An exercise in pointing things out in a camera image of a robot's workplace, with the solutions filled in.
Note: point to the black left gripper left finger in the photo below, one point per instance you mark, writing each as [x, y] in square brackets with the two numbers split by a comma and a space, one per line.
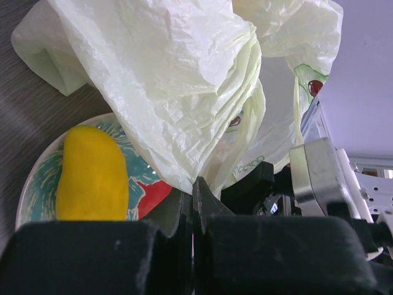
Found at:
[150, 256]

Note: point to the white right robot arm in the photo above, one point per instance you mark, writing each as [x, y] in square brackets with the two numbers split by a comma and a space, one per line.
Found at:
[375, 228]

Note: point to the yellow lemon mango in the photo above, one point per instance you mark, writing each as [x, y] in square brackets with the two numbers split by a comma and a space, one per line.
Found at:
[94, 182]

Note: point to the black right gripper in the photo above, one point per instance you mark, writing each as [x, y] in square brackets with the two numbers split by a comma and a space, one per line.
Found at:
[319, 178]

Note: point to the light green plastic bag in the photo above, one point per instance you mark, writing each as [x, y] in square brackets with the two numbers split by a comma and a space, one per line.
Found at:
[201, 88]

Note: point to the red patterned plate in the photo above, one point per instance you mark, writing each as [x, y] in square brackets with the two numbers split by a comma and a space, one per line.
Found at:
[38, 197]

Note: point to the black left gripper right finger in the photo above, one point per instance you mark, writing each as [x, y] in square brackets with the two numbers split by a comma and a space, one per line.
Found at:
[274, 255]

